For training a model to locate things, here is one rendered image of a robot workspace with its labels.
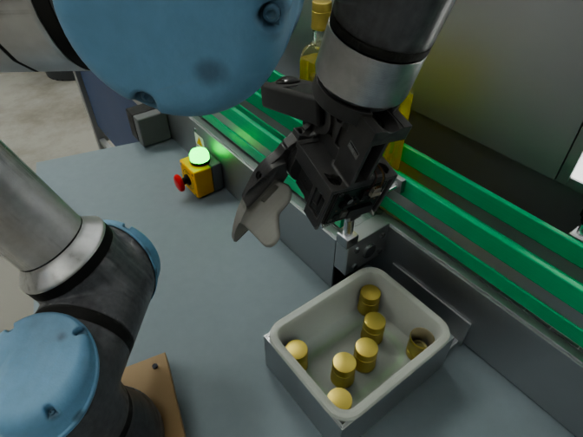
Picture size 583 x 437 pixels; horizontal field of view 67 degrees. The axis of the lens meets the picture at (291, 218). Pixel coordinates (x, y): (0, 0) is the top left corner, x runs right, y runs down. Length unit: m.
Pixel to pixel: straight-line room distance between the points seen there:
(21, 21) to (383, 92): 0.22
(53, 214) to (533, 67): 0.65
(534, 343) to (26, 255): 0.64
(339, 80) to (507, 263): 0.42
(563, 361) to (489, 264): 0.15
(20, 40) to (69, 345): 0.35
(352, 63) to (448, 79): 0.52
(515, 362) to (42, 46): 0.69
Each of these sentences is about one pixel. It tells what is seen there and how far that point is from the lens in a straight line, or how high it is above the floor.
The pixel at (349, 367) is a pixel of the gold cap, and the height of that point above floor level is 0.81.
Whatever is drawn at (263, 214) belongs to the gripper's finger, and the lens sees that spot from 0.43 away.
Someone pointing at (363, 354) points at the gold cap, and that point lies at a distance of 0.67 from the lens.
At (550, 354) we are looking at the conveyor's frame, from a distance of 0.70.
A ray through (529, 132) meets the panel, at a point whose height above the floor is 1.04.
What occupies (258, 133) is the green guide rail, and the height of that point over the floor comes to 0.96.
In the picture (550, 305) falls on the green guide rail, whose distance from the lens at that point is 0.68.
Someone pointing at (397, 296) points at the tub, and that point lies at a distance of 0.73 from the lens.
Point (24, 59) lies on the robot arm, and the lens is 0.21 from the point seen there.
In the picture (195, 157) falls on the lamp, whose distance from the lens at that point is 0.99.
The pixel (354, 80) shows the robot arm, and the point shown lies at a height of 1.25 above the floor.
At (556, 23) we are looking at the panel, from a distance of 0.73.
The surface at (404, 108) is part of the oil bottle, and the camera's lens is 0.75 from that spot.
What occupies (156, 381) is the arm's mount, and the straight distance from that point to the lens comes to 0.72.
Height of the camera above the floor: 1.38
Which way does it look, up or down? 42 degrees down
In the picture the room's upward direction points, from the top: straight up
